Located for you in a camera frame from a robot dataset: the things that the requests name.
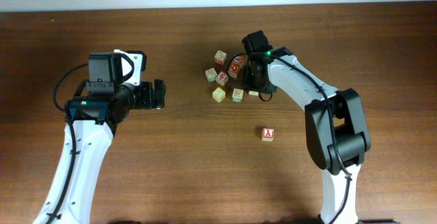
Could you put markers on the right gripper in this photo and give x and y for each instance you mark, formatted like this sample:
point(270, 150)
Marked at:
point(255, 82)

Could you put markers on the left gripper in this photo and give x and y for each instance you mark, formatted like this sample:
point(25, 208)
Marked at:
point(145, 102)

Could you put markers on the snail picture block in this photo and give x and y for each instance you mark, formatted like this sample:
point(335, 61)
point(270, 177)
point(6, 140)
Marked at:
point(253, 93)

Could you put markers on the red letter Y block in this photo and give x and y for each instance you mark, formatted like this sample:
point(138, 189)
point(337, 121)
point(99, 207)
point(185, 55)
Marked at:
point(268, 134)

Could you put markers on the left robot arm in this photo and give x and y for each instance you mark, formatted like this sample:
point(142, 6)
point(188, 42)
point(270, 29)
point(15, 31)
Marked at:
point(91, 123)

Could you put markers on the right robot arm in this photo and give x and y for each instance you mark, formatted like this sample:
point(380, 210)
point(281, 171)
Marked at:
point(335, 126)

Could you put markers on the red letter Q block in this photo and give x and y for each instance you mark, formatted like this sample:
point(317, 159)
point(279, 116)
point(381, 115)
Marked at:
point(233, 70)

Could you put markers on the red letter A block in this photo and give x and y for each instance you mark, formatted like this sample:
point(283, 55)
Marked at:
point(238, 60)

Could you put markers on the butterfly block green side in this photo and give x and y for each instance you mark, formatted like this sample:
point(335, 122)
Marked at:
point(237, 95)

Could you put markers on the red number 6 block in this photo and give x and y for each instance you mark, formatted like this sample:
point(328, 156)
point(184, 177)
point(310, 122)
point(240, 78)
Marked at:
point(222, 78)

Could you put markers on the block with red C side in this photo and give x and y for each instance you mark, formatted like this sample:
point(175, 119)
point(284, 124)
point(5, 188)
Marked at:
point(220, 57)

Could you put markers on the yellow number 1 block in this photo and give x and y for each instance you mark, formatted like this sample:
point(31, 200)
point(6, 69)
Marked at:
point(218, 94)

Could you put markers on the block with green side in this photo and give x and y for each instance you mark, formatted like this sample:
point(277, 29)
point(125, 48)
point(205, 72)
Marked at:
point(211, 75)

